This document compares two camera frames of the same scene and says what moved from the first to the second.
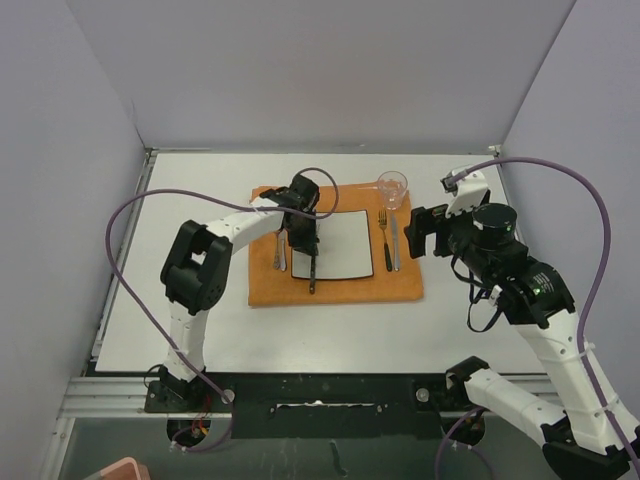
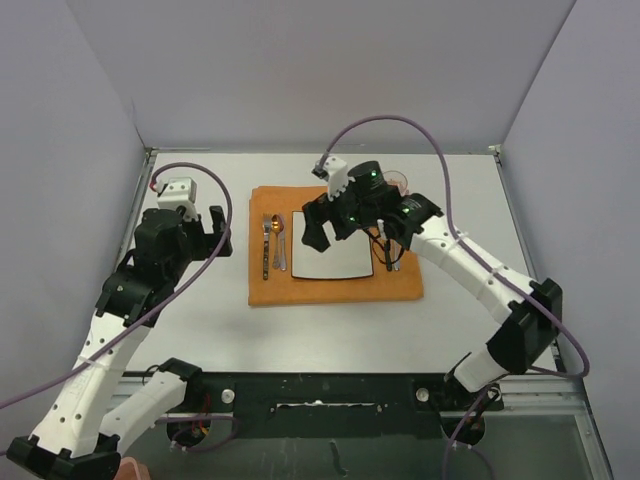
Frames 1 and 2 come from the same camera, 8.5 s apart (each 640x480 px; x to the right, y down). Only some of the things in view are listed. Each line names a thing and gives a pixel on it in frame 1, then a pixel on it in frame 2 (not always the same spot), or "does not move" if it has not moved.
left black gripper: [307, 242] → [218, 228]
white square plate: [344, 249] does not move
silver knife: [395, 244] does not move
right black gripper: [429, 220] → [318, 213]
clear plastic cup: [392, 184] does not move
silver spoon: [282, 244] does not move
